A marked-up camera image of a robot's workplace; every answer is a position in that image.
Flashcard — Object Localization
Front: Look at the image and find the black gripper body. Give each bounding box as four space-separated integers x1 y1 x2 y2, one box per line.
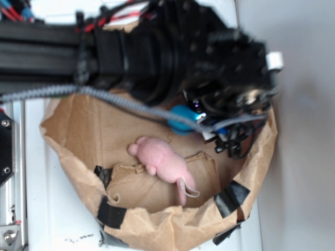
182 18 280 115

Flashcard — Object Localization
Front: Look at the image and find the blue dimpled ball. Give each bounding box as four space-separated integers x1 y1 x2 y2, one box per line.
167 105 204 136

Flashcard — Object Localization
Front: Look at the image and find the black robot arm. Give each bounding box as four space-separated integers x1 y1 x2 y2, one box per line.
1 1 280 116

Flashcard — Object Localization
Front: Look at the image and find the pink plush toy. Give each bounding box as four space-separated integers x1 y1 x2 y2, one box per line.
128 136 200 206

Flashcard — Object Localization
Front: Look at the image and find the brown paper bag tray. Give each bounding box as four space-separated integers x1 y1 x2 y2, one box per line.
41 95 277 250

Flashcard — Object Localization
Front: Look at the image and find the white plastic board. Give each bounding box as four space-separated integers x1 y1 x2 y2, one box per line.
24 1 263 250

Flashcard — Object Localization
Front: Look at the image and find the grey coiled cable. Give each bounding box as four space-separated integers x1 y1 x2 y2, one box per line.
0 85 267 133

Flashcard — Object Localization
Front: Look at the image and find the black metal bracket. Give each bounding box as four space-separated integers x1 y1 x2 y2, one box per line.
0 108 13 187

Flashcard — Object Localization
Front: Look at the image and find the aluminium frame rail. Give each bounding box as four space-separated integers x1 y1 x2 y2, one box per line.
1 101 28 250

